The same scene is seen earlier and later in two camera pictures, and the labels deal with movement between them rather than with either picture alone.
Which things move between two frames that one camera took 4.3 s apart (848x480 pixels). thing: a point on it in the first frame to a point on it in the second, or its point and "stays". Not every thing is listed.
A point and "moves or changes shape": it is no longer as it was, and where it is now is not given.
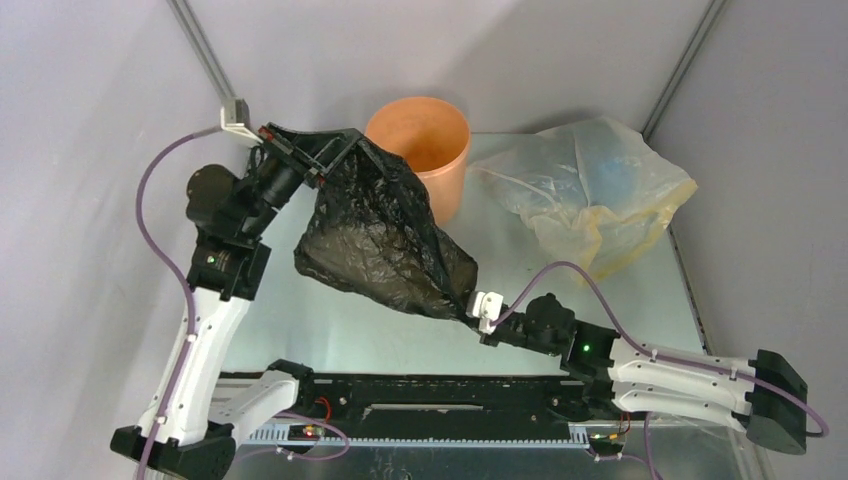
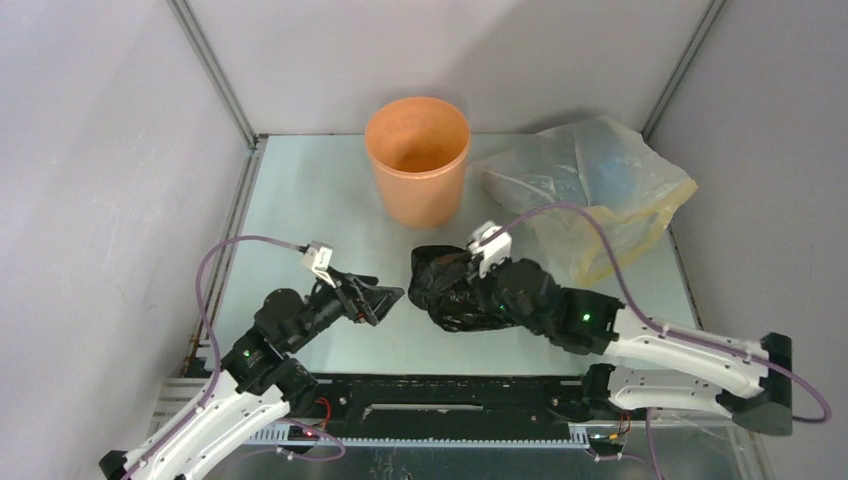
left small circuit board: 305,432 stays
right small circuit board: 612,440 stays
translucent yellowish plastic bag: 597,186 stays
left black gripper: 315,152 to 362,297
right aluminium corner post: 683,68 stays
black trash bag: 373,235 moves or changes shape
